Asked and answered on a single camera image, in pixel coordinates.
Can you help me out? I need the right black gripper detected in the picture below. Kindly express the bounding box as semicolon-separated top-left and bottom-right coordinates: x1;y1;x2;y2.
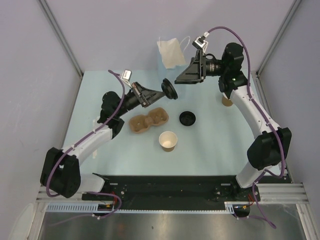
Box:
175;49;229;85

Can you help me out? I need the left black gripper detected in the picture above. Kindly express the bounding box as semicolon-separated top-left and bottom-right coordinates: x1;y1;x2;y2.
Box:
115;82;165;118

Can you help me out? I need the black plastic cup lid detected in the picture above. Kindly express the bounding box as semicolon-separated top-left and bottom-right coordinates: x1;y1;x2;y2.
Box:
161;78;178;100

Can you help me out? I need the brown paper cup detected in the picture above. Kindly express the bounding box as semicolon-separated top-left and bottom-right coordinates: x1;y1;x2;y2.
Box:
221;93;233;107
158;131;178;152

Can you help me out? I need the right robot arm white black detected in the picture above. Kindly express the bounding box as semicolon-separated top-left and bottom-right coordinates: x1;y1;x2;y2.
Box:
174;42;292;201

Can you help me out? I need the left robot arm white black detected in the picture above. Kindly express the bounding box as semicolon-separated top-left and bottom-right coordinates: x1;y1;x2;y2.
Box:
40;79;176;200

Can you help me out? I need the light blue paper bag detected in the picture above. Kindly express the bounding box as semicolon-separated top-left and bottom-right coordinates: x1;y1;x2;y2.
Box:
156;36;191;81

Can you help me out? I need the brown cardboard cup carrier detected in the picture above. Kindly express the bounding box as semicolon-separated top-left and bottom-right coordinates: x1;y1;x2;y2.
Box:
128;107;169;134

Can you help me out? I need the light blue table mat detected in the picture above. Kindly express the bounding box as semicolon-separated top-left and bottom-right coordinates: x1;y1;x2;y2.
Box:
80;77;254;176

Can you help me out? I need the white wrapped straw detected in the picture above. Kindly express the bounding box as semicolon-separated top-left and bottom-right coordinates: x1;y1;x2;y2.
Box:
92;116;99;159

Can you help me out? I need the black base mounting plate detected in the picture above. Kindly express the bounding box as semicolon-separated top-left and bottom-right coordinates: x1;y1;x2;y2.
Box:
82;175;260;211

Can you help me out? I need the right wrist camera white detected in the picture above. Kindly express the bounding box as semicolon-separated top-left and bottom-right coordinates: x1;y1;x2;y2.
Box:
192;35;208;51

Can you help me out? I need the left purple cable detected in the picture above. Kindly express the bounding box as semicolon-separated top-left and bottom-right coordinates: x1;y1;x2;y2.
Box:
46;69;130;221

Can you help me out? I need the aluminium frame rail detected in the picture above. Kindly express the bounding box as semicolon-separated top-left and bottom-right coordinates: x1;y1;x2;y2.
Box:
36;0;84;79

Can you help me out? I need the white slotted cable duct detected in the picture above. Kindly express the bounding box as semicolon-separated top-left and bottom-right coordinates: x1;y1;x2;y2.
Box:
46;202;99;213

